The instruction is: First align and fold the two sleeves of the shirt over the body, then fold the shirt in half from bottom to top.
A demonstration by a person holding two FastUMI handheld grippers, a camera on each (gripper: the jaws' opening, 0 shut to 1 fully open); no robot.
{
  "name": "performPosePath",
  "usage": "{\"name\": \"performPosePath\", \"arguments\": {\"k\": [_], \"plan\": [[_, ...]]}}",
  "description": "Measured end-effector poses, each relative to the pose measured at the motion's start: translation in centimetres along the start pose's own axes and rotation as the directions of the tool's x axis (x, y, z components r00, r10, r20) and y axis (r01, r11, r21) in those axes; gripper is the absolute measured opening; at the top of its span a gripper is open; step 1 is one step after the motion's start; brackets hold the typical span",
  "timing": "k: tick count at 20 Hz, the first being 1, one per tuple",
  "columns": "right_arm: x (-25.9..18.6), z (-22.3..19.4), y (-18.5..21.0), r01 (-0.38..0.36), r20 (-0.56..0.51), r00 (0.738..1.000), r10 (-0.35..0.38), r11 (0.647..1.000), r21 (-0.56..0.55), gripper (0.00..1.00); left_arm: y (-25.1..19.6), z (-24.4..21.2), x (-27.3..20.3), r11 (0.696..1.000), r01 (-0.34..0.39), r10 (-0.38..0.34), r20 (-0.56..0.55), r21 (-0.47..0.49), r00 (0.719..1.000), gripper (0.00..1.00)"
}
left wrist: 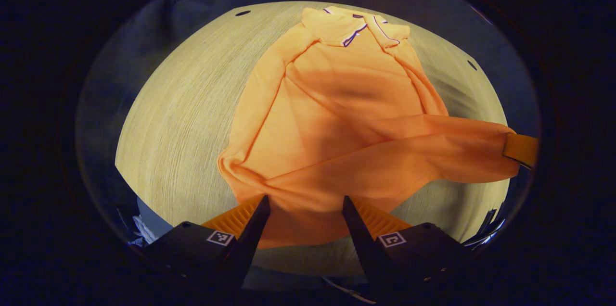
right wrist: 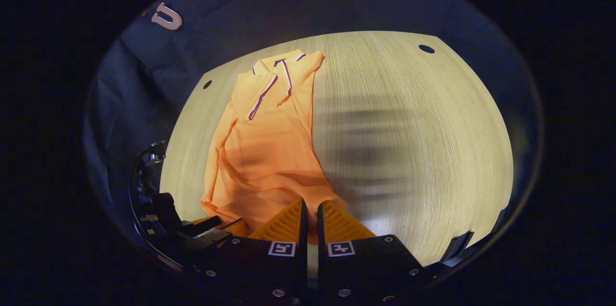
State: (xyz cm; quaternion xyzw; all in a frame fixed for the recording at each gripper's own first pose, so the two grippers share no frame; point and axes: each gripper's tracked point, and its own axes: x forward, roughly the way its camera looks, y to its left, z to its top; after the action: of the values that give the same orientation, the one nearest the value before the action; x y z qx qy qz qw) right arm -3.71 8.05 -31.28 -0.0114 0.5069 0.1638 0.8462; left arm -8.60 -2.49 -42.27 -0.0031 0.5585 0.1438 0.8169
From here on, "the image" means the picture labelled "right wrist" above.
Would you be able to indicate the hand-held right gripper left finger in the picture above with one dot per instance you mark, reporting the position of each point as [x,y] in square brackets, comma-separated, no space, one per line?
[269,267]

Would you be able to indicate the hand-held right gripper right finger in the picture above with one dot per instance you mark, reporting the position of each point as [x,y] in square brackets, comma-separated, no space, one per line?
[365,267]

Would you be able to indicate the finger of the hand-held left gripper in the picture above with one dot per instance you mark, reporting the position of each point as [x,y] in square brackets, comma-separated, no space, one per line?
[216,237]
[204,225]

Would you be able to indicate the orange T-shirt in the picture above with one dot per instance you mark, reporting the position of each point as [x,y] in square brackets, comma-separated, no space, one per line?
[264,161]

